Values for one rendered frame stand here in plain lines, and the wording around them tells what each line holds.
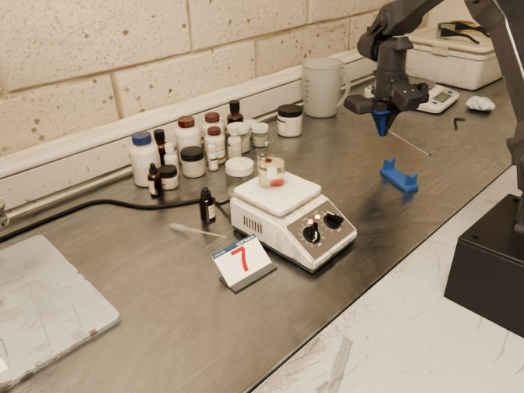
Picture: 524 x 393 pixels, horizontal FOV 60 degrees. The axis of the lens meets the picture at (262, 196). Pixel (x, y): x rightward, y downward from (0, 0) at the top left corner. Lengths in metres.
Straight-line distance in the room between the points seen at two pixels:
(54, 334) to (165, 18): 0.74
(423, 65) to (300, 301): 1.24
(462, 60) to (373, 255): 1.03
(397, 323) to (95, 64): 0.79
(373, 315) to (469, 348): 0.13
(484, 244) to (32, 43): 0.87
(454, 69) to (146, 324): 1.36
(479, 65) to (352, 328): 1.19
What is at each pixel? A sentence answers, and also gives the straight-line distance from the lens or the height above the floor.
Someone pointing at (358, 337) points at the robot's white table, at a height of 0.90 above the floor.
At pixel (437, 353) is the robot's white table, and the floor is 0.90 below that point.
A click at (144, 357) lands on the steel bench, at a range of 0.67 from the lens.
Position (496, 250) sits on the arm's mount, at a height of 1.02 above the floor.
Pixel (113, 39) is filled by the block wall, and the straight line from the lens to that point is 1.09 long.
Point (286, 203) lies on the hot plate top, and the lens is 0.77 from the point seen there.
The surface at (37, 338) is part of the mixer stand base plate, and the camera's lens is 0.73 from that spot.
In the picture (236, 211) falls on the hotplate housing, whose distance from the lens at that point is 0.83.
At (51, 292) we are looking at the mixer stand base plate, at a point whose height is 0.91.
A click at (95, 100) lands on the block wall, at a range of 1.09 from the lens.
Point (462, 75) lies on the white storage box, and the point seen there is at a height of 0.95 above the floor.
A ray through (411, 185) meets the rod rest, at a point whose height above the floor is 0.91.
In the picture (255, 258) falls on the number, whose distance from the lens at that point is 0.77.
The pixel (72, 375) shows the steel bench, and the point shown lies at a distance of 0.68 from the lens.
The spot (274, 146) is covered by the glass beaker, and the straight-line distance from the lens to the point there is 0.83.
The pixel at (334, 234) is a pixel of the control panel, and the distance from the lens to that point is 0.79.
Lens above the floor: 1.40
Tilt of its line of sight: 31 degrees down
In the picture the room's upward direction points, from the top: 1 degrees counter-clockwise
